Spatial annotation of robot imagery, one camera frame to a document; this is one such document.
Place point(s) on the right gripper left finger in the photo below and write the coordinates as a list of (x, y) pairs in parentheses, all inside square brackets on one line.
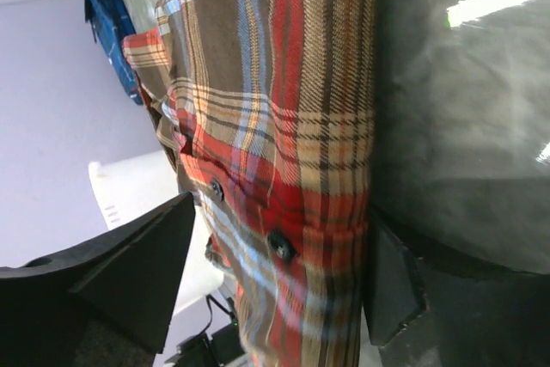
[(108, 301)]

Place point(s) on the folded blue plaid shirt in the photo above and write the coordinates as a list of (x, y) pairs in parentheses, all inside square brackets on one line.
[(110, 24)]

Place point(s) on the red brown plaid shirt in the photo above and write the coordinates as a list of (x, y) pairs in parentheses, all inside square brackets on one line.
[(269, 106)]

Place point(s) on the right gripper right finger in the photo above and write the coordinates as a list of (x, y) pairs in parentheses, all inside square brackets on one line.
[(427, 304)]

